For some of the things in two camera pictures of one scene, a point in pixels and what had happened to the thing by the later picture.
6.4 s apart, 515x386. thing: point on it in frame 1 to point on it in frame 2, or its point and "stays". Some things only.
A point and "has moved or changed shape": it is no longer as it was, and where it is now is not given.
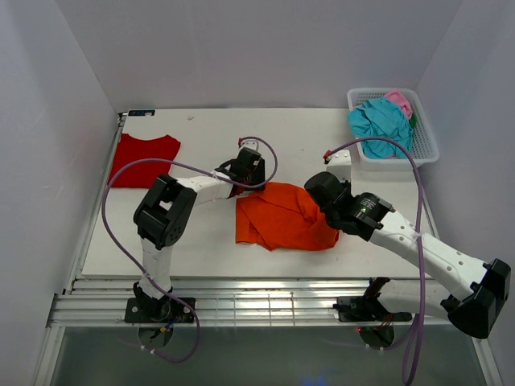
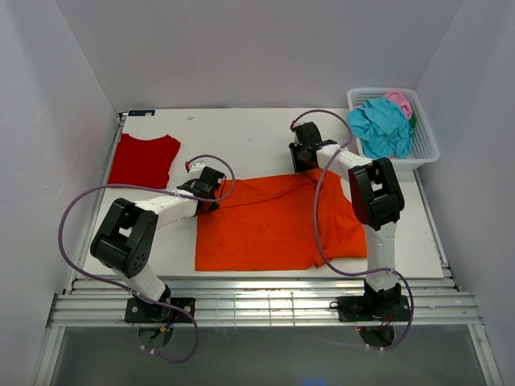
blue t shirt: (379, 118) stays
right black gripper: (345, 184) to (298, 167)
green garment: (414, 121) stays
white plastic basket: (425, 148) stays
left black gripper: (259, 174) to (215, 207)
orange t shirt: (283, 216) has moved or changed shape
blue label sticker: (142, 112) stays
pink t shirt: (398, 96) stays
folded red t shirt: (130, 149) stays
